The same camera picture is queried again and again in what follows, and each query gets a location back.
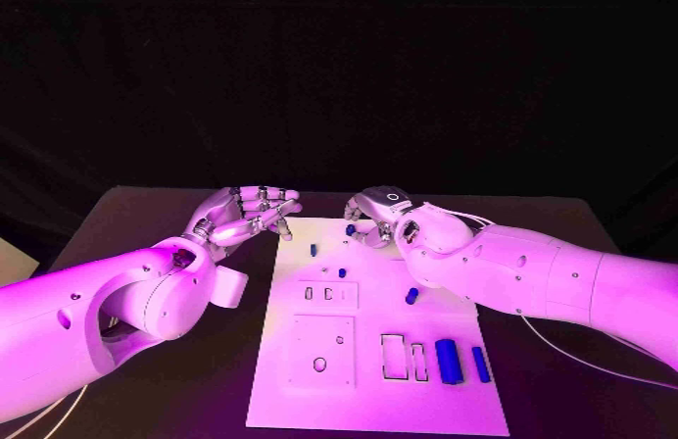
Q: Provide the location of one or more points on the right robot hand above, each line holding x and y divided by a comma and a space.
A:
384, 200

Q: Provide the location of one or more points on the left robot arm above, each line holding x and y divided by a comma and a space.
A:
53, 317

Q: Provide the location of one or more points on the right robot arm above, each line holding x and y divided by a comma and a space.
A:
530, 273

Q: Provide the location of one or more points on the white task board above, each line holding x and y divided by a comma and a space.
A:
371, 402

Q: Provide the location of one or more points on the short blue cylinder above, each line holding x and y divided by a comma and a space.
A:
412, 295

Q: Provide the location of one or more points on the thick long blue cylinder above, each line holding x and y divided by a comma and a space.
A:
449, 361

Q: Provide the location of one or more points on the thin long blue cylinder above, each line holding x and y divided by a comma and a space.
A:
481, 364

